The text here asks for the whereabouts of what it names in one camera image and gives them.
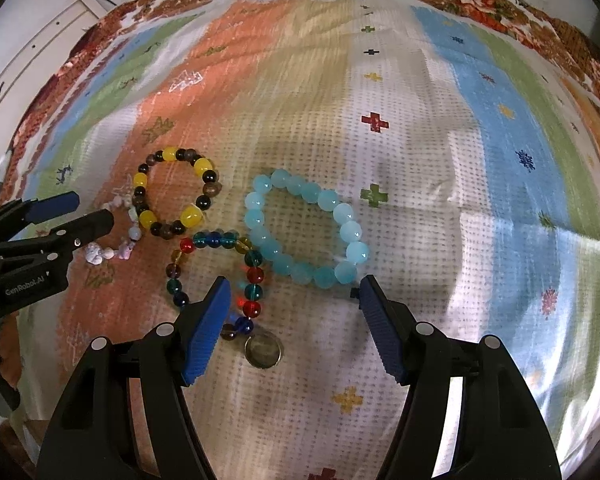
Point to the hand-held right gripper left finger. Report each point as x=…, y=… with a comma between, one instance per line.
x=205, y=330

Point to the white headboard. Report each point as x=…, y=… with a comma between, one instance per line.
x=40, y=45

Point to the round silver metal charm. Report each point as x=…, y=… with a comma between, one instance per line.
x=262, y=351

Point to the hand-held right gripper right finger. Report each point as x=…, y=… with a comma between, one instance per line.
x=380, y=330

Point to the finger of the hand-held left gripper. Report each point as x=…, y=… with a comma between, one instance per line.
x=55, y=206
x=87, y=227

